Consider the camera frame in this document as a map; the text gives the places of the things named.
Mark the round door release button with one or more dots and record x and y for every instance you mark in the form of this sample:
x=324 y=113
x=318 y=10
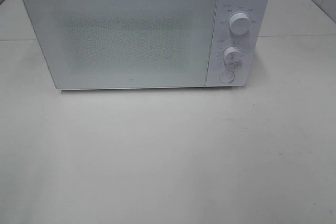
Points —
x=226 y=77

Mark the white microwave oven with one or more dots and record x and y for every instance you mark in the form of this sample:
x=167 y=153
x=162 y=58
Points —
x=223 y=38

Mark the white microwave knob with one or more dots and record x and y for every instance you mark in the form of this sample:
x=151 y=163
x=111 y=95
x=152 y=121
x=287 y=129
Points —
x=232 y=55
x=239 y=23

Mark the white microwave door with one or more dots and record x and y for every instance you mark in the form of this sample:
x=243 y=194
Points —
x=112 y=44

